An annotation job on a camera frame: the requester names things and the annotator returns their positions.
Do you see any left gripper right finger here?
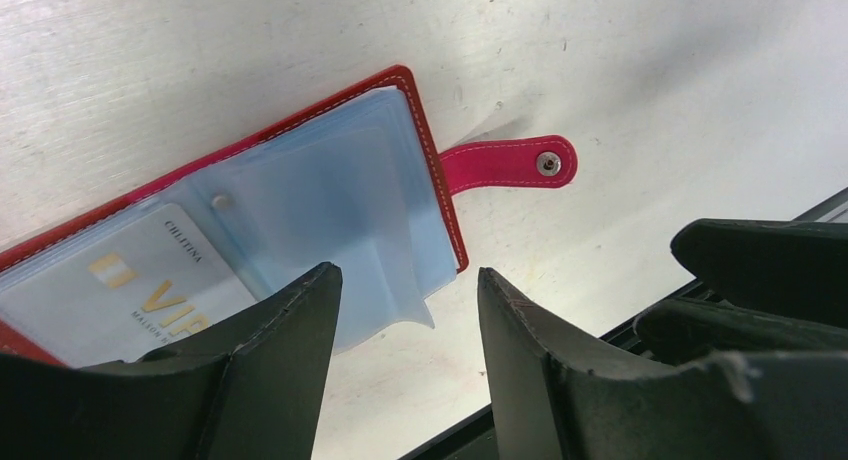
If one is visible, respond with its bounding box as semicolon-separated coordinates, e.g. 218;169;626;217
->
477;268;847;459

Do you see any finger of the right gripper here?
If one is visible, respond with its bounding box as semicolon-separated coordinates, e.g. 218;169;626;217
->
634;299;847;366
670;219;847;328

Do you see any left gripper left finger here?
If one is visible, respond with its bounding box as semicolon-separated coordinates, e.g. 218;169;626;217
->
1;262;343;459

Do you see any red leather card holder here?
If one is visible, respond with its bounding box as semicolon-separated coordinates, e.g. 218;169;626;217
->
1;65;578;366

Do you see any white VIP credit card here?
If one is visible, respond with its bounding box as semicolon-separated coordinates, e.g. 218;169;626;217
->
1;203;256;367

